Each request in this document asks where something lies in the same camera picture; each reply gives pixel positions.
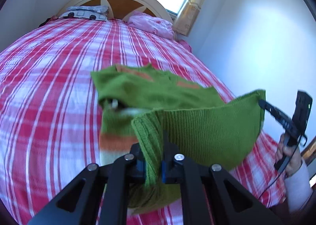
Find green orange striped knit sweater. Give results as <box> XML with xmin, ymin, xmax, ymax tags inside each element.
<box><xmin>91</xmin><ymin>65</ymin><xmax>266</xmax><ymax>214</ymax></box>

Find person right forearm white sleeve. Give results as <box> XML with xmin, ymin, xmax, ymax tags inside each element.
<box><xmin>284</xmin><ymin>161</ymin><xmax>313</xmax><ymax>213</ymax></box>

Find dark clothing beside bed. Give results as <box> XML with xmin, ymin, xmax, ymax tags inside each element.
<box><xmin>39</xmin><ymin>16</ymin><xmax>58</xmax><ymax>27</ymax></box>

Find person right hand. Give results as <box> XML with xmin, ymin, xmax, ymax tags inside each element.
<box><xmin>275</xmin><ymin>134</ymin><xmax>302</xmax><ymax>177</ymax></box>

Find red white plaid bed sheet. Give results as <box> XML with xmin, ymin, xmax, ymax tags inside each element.
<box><xmin>0</xmin><ymin>19</ymin><xmax>288</xmax><ymax>225</ymax></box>

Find yellow curtain right panel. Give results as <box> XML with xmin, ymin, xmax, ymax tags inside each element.
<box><xmin>173</xmin><ymin>0</ymin><xmax>204</xmax><ymax>36</ymax></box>

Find pink pillow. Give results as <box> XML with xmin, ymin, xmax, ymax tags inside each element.
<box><xmin>127</xmin><ymin>11</ymin><xmax>175</xmax><ymax>39</ymax></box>

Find grey car print pillow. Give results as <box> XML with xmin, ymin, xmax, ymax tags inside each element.
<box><xmin>59</xmin><ymin>5</ymin><xmax>109</xmax><ymax>21</ymax></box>

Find cream wooden headboard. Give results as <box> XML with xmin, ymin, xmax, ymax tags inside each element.
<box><xmin>57</xmin><ymin>0</ymin><xmax>172</xmax><ymax>22</ymax></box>

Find pink cloth by wall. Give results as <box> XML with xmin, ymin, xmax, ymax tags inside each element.
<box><xmin>178</xmin><ymin>39</ymin><xmax>192</xmax><ymax>52</ymax></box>

